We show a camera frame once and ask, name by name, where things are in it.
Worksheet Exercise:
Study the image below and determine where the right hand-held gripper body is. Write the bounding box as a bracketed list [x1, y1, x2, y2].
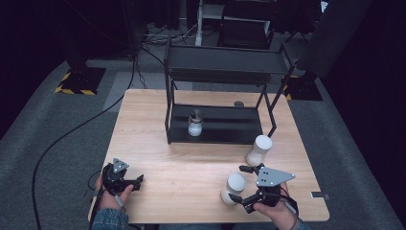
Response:
[256, 167, 296, 207]

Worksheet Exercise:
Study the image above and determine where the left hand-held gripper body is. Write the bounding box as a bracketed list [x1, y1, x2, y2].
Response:
[101, 157, 135, 195]

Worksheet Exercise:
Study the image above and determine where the white grinder jar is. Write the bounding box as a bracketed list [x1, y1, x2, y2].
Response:
[244, 134, 274, 168]
[219, 172, 248, 206]

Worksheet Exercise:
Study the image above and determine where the glass shaker with silver lid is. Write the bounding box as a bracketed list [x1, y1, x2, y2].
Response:
[187, 108, 205, 138]

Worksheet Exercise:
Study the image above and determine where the black two-tier metal rack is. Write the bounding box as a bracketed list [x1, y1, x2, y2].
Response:
[163, 35, 296, 146]

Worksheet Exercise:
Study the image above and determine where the person's left hand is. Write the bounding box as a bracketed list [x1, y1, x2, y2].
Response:
[95, 174, 135, 211]

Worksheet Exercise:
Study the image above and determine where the person's right hand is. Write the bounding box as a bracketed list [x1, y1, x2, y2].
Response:
[253, 181, 300, 230]

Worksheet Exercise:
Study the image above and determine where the yellow-black striped stand base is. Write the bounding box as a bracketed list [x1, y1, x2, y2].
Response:
[54, 66, 107, 96]
[282, 75, 324, 102]

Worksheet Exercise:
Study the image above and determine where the grey panel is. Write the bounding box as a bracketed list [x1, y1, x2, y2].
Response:
[295, 0, 374, 80]

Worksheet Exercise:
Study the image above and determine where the white metal stand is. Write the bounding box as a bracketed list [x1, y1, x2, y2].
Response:
[194, 0, 224, 47]

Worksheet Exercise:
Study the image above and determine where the thin black cable loop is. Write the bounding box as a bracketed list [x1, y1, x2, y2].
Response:
[87, 170, 103, 192]

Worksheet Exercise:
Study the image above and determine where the left hand-held gripper cable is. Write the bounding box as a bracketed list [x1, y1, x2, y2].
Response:
[88, 186, 109, 230]

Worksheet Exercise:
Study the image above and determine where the thick black floor cable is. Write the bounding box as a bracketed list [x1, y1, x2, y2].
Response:
[31, 47, 138, 230]

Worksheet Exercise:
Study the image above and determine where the bundle of floor cables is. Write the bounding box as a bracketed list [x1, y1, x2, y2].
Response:
[142, 22, 199, 46]

